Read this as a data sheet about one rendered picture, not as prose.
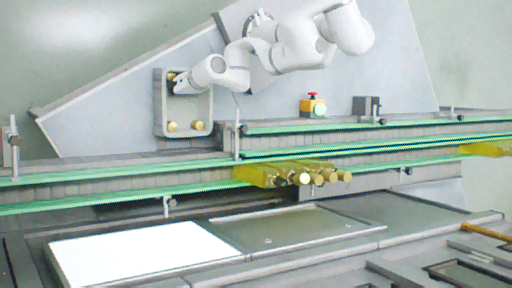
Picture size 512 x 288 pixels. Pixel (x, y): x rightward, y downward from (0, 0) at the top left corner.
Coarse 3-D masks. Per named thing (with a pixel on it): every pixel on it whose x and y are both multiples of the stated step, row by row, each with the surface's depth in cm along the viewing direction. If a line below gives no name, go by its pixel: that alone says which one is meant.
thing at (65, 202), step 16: (400, 160) 205; (416, 160) 207; (432, 160) 206; (448, 160) 210; (112, 192) 143; (128, 192) 143; (144, 192) 144; (160, 192) 143; (176, 192) 145; (192, 192) 148; (0, 208) 125; (16, 208) 124; (32, 208) 125; (48, 208) 127
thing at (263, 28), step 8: (256, 16) 167; (264, 16) 168; (256, 24) 167; (264, 24) 164; (272, 24) 160; (248, 32) 169; (256, 32) 167; (264, 32) 163; (272, 32) 159; (264, 40) 164; (272, 40) 160
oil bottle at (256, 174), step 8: (240, 168) 160; (248, 168) 156; (256, 168) 152; (264, 168) 152; (272, 168) 152; (240, 176) 160; (248, 176) 156; (256, 176) 152; (264, 176) 148; (272, 176) 147; (256, 184) 152; (264, 184) 148
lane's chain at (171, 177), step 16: (448, 144) 222; (192, 160) 156; (336, 160) 188; (352, 160) 192; (368, 160) 197; (384, 160) 202; (112, 176) 143; (128, 176) 146; (144, 176) 148; (160, 176) 151; (176, 176) 154; (192, 176) 157; (208, 176) 160; (224, 176) 163; (0, 192) 128; (16, 192) 130; (32, 192) 132; (48, 192) 134; (80, 192) 139; (96, 192) 141
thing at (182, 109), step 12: (180, 72) 159; (168, 96) 161; (180, 96) 163; (192, 96) 165; (204, 96) 163; (168, 108) 161; (180, 108) 163; (192, 108) 166; (204, 108) 164; (180, 120) 164; (192, 120) 166; (204, 120) 165; (168, 132) 157; (180, 132) 159; (192, 132) 160; (204, 132) 162
